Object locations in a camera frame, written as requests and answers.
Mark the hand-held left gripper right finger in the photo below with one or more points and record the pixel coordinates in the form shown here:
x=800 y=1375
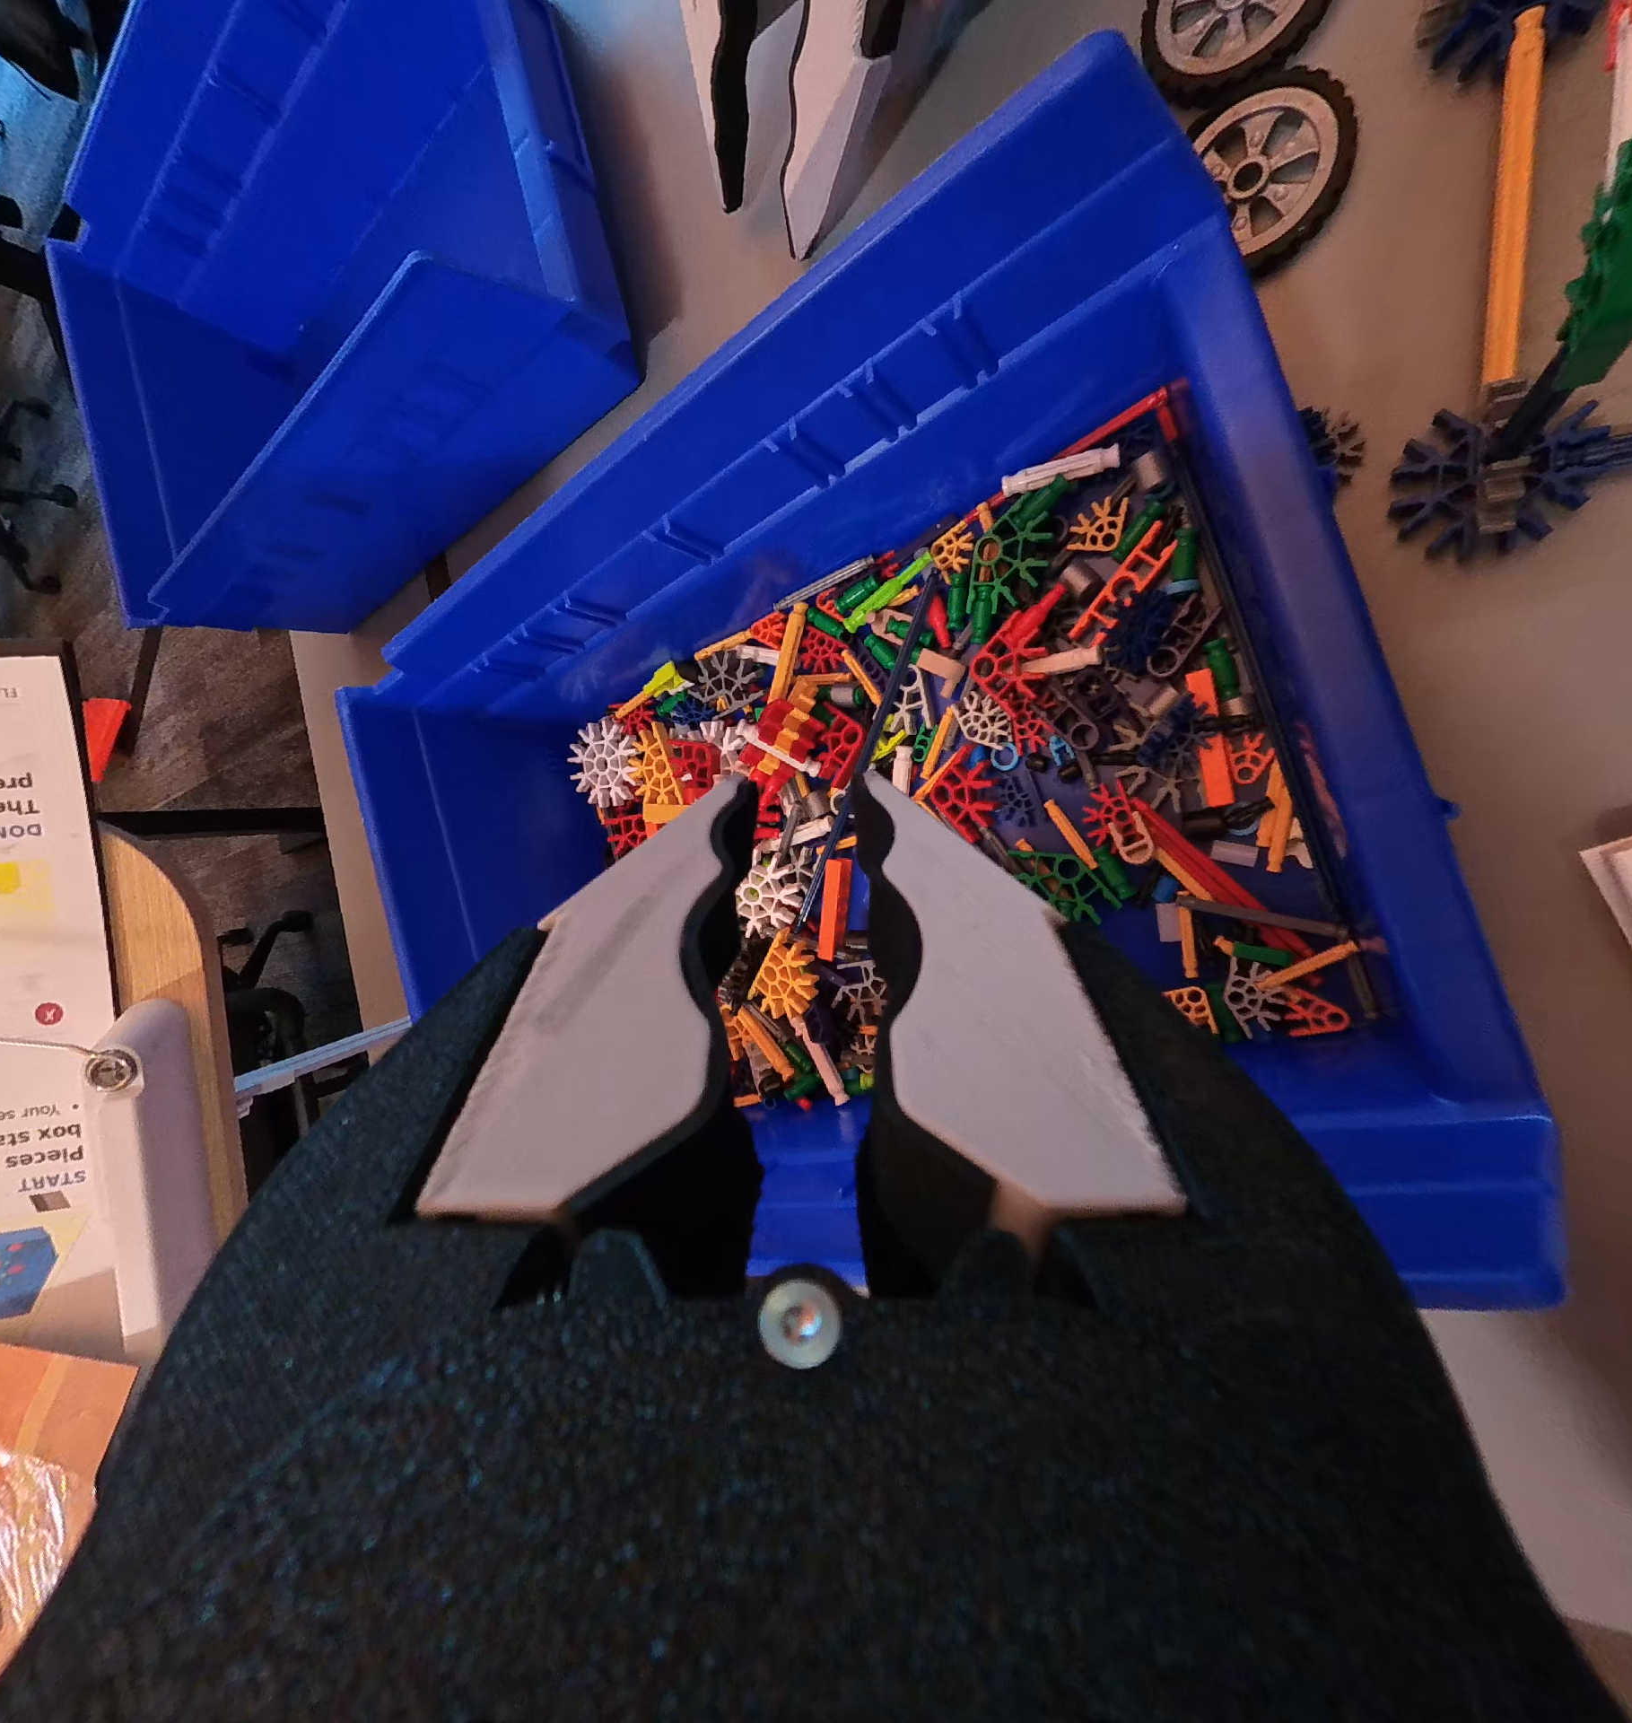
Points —
x=1017 y=1050

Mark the construction toy frame model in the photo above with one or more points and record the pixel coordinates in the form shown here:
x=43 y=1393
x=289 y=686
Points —
x=1513 y=202

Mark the grey toy wheel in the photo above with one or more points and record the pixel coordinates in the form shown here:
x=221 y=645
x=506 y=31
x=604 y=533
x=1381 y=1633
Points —
x=1267 y=167
x=1234 y=40

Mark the wooden side table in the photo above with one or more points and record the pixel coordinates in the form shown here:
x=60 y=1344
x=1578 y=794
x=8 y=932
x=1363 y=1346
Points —
x=157 y=915

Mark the white sheet holder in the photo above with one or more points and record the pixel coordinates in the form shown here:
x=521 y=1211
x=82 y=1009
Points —
x=170 y=1143

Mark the pile of colourful construction pieces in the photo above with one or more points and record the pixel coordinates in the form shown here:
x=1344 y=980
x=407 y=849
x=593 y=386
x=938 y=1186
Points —
x=1098 y=698

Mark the black office chair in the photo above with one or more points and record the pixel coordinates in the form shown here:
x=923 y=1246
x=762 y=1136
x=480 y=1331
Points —
x=8 y=470
x=284 y=1022

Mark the laminated instruction sheet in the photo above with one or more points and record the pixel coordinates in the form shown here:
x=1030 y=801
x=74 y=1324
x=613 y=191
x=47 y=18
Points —
x=23 y=941

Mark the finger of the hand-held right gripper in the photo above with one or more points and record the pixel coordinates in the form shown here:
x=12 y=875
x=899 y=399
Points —
x=729 y=93
x=842 y=93

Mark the empty blue plastic bin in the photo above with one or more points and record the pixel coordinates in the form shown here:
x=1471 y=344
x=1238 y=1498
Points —
x=291 y=268

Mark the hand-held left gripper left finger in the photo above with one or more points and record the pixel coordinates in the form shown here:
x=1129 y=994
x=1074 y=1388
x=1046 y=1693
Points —
x=559 y=1050

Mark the clear plastic wrap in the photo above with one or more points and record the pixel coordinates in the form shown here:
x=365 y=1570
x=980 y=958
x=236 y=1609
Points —
x=15 y=1548

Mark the blue plastic parts bin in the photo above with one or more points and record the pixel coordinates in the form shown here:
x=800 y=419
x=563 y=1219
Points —
x=898 y=377

